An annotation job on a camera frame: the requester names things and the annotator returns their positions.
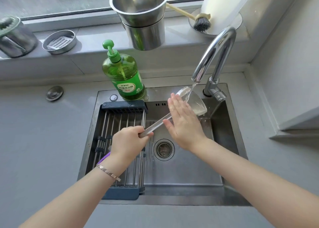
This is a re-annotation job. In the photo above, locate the person's left hand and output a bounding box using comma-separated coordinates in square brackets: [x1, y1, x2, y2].
[110, 126, 154, 170]

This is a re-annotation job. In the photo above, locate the person's right hand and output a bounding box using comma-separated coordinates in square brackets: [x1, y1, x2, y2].
[163, 93, 208, 153]

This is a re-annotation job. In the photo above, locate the person's left forearm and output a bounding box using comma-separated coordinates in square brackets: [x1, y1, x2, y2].
[19, 153, 136, 228]

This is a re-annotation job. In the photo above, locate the person's right forearm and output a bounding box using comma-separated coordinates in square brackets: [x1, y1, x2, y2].
[191, 137, 319, 228]

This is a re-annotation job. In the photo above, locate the sink drain strainer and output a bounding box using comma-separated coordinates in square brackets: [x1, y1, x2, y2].
[153, 139, 175, 162]

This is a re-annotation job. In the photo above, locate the steel dish drying rack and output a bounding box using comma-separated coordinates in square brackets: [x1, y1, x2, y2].
[92, 100, 149, 201]

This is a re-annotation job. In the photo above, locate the purple wristband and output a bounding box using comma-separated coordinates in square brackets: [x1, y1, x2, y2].
[97, 152, 111, 165]

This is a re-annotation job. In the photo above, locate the stainless steel sink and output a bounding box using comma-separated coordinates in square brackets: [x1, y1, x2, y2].
[77, 83, 252, 207]

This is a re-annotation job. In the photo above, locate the green dish soap bottle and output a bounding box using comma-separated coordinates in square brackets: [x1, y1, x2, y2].
[101, 39, 148, 102]

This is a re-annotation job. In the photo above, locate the chrome faucet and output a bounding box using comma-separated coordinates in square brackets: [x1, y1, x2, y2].
[191, 26, 237, 104]

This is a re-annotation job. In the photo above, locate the narrow steel bucket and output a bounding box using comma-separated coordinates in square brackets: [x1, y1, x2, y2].
[122, 18, 166, 51]

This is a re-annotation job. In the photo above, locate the round steel countertop cap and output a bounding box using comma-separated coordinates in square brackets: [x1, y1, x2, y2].
[46, 86, 64, 101]

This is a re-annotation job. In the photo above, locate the wide steel bucket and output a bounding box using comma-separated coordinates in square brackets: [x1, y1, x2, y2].
[109, 0, 170, 28]

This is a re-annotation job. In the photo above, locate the white paper towel roll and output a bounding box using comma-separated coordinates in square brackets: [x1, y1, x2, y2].
[201, 0, 259, 28]

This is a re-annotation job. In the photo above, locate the round shallow steel dish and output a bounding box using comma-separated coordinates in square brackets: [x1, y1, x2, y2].
[42, 30, 77, 55]

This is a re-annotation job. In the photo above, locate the white slotted insert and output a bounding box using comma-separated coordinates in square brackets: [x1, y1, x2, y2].
[47, 35, 75, 49]

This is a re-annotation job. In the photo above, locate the steel canister with green lid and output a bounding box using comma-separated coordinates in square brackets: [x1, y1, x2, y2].
[0, 16, 39, 58]

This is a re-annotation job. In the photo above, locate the rose gold bracelet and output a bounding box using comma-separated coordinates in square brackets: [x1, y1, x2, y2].
[96, 164, 121, 182]

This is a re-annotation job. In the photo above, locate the wooden handled dish brush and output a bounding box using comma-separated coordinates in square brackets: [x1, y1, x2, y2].
[165, 2, 212, 33]

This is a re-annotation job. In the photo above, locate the window frame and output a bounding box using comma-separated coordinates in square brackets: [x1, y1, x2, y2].
[0, 0, 212, 21]

